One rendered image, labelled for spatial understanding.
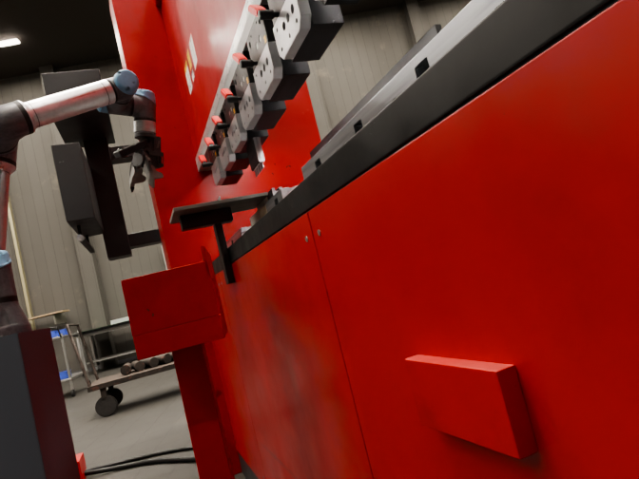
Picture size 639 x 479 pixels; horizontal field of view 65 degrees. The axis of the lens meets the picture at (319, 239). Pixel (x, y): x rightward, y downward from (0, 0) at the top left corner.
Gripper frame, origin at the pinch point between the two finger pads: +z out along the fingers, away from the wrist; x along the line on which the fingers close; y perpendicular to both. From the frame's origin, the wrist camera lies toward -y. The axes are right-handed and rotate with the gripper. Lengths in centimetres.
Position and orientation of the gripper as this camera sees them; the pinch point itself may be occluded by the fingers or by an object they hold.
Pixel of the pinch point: (140, 190)
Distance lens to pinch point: 187.2
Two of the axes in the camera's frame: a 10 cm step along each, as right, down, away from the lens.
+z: 0.2, 10.0, -0.2
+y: 6.7, 0.0, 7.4
